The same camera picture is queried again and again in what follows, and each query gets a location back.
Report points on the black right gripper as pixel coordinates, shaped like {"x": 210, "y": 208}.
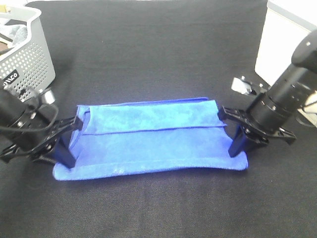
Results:
{"x": 250, "y": 136}

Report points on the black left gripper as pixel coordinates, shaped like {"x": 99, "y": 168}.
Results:
{"x": 44, "y": 143}

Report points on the blue microfibre towel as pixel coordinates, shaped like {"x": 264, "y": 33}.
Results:
{"x": 146, "y": 137}

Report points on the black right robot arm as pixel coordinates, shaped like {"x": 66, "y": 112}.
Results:
{"x": 272, "y": 108}

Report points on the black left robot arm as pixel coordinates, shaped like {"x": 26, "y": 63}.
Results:
{"x": 29, "y": 114}

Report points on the grey perforated laundry basket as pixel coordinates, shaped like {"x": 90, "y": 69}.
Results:
{"x": 27, "y": 68}

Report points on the grey towel in basket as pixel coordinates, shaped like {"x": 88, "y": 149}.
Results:
{"x": 12, "y": 35}

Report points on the white storage box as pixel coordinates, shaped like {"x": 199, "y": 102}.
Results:
{"x": 287, "y": 23}

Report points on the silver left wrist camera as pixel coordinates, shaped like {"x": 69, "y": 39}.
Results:
{"x": 47, "y": 97}

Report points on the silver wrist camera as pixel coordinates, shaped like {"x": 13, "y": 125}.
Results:
{"x": 47, "y": 97}
{"x": 244, "y": 87}

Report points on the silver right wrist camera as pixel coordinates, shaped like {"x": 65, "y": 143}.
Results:
{"x": 244, "y": 87}

